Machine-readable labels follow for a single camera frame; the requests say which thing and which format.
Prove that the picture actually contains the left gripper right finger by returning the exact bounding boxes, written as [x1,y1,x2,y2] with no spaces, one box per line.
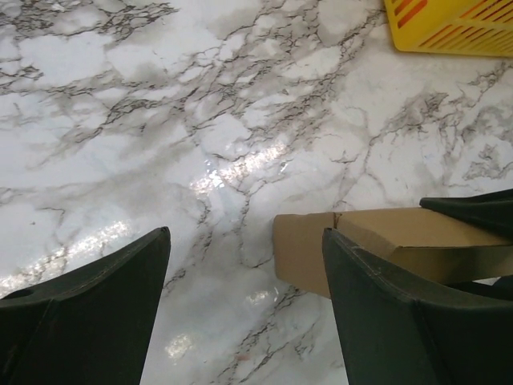
[322,229,512,384]

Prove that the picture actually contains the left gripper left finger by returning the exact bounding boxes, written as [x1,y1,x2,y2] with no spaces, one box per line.
[1,227,171,384]

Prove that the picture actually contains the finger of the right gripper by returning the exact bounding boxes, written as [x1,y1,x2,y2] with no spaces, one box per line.
[419,188,512,239]

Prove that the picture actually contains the brown cardboard box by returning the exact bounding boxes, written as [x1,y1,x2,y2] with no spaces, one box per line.
[273,208,512,298]

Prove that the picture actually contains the yellow plastic basket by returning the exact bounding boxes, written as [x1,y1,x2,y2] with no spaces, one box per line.
[384,0,512,57]

